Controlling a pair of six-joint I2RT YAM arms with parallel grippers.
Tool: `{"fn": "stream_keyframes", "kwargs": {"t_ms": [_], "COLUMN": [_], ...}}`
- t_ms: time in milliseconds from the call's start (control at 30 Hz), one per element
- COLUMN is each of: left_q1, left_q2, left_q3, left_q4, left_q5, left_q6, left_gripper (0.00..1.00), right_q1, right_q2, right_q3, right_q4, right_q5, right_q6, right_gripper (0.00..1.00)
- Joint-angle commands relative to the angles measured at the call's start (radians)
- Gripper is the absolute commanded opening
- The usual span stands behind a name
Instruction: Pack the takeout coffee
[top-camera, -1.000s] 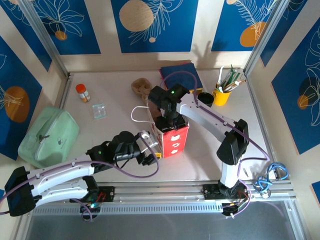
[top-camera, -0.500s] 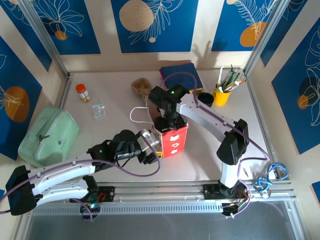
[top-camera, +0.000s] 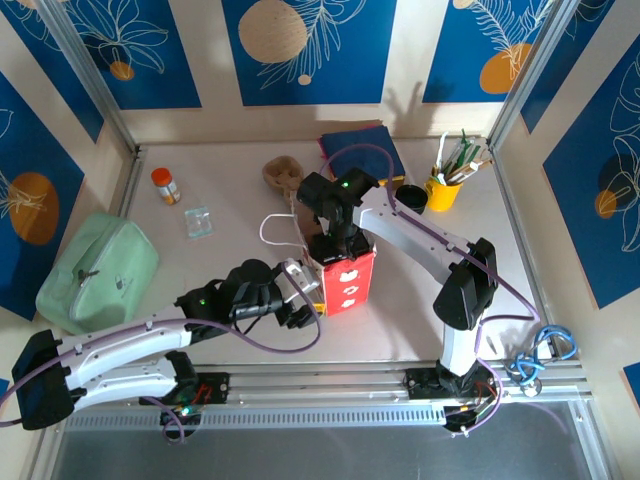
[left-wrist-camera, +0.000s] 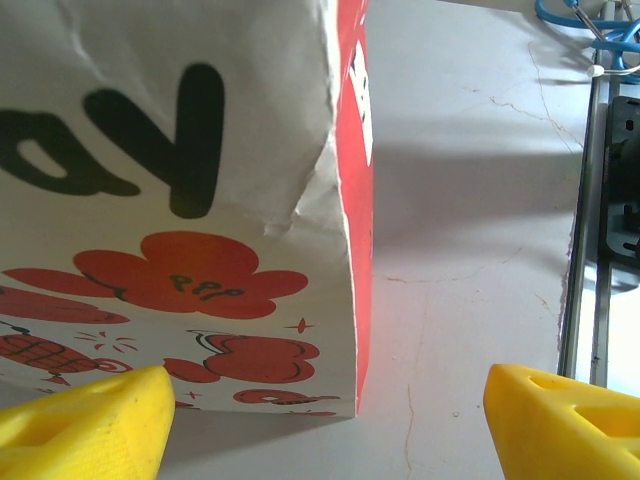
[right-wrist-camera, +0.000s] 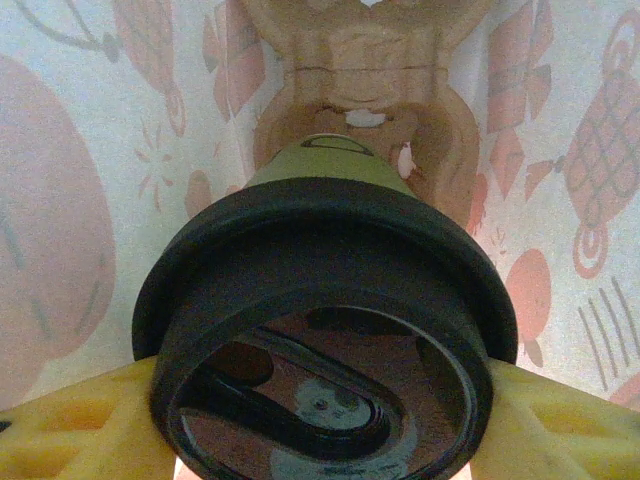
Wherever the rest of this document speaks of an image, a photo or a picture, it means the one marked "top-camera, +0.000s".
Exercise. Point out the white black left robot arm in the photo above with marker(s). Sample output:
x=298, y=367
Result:
x=125, y=340

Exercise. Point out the stacked cardboard cup carriers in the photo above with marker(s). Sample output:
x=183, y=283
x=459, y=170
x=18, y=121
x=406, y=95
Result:
x=281, y=172

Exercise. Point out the mint green zip pouch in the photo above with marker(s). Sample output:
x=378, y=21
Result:
x=95, y=270

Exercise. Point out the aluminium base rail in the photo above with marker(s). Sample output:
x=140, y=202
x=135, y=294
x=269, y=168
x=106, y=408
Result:
x=320, y=387

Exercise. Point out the aluminium side rail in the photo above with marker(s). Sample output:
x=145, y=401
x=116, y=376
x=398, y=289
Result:
x=134, y=175

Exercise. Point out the paper-wrapped wooden stirrer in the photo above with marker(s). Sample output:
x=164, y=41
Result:
x=475, y=166

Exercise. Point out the stack of coloured paper napkins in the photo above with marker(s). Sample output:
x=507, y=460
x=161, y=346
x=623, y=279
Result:
x=360, y=137

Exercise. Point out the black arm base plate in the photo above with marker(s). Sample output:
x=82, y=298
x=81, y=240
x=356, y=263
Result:
x=422, y=385
x=212, y=389

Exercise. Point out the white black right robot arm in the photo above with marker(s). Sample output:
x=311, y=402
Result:
x=415, y=240

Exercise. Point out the aluminium frame post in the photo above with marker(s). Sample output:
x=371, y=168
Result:
x=525, y=75
x=90, y=80

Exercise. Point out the white wrapped straw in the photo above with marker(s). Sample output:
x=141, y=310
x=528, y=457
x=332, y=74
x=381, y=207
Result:
x=442, y=150

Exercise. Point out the clear plastic zip bag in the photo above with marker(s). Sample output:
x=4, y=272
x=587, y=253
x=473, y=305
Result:
x=199, y=222

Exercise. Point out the orange-lid small bottle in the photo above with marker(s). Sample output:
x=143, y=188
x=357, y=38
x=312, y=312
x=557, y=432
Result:
x=166, y=187

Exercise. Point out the red white paper gift bag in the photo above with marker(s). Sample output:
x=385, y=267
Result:
x=347, y=290

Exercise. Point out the yellow utensil holder cup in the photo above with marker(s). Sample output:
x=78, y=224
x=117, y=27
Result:
x=444, y=196

